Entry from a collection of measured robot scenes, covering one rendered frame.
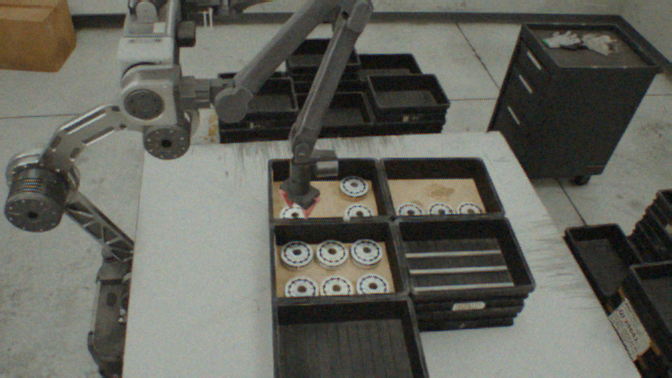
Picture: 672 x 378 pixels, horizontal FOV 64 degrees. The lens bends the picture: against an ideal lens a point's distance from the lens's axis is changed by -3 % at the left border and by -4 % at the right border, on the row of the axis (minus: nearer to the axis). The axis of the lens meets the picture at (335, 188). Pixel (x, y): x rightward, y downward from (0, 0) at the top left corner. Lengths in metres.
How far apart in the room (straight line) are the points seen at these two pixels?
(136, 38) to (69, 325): 1.64
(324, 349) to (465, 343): 0.49
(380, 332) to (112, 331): 1.18
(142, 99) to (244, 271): 0.80
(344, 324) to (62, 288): 1.63
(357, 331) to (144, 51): 0.96
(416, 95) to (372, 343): 1.83
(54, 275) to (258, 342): 1.46
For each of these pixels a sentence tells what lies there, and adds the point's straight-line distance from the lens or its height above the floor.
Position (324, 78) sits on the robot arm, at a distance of 1.38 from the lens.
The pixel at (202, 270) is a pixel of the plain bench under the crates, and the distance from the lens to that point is 1.95.
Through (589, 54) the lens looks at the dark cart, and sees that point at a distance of 3.23.
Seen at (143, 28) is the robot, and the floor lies 1.53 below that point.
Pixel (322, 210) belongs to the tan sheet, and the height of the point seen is 0.83.
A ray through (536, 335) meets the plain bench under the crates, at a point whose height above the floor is 0.70.
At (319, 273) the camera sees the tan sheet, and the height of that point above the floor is 0.83.
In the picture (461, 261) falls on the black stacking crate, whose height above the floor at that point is 0.83.
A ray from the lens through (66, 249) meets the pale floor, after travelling 3.08.
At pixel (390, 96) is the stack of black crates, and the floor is 0.49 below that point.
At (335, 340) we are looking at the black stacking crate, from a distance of 1.65.
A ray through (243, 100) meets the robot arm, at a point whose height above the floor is 1.46.
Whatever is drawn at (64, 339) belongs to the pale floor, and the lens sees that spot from 2.76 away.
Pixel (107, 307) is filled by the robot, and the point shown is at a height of 0.24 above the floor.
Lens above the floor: 2.25
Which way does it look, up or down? 44 degrees down
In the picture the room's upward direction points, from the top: 7 degrees clockwise
